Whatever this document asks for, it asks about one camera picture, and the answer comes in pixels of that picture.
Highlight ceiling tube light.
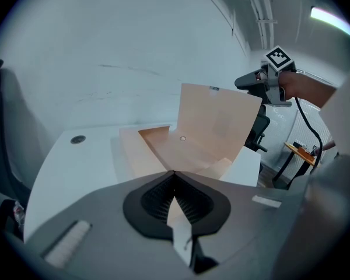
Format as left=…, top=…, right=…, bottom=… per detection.
left=310, top=6, right=350, bottom=41

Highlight tan cardboard piece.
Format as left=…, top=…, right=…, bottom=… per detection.
left=110, top=82, right=264, bottom=268

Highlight black mesh office chair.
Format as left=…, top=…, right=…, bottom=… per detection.
left=244, top=103, right=272, bottom=153
left=0, top=59, right=33, bottom=242

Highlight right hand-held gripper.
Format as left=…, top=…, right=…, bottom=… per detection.
left=234, top=45, right=298, bottom=108

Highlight white ceiling pipes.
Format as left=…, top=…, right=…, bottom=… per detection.
left=241, top=0, right=278, bottom=51

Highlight round wooden table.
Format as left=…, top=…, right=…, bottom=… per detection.
left=272, top=140, right=322, bottom=191

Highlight person's right forearm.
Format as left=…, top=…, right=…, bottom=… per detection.
left=279, top=70, right=338, bottom=109

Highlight clear bottle with red label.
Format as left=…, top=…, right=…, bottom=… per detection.
left=12, top=201, right=26, bottom=226

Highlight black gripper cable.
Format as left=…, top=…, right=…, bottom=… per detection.
left=292, top=96, right=324, bottom=169

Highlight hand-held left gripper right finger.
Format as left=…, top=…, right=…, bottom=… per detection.
left=174, top=170, right=307, bottom=280

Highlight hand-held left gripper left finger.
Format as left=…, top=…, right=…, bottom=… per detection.
left=23, top=170, right=194, bottom=280

